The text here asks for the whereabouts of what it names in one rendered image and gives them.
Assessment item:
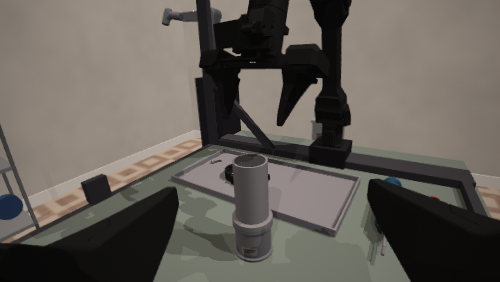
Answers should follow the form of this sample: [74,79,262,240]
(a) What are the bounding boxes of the blue screwdriver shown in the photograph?
[375,177,402,256]

